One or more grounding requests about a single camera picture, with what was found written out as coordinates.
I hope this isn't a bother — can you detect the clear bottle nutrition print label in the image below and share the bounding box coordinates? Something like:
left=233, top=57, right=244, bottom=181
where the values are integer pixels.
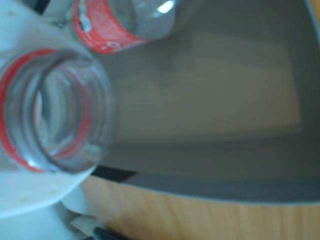
left=43, top=0, right=176, bottom=55

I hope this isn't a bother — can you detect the clear bottle script logo label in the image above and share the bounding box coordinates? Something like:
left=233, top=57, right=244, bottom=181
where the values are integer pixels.
left=0, top=48, right=119, bottom=175

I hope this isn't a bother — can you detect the grey cardboard box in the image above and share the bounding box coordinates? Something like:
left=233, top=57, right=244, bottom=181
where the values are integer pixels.
left=91, top=0, right=320, bottom=206

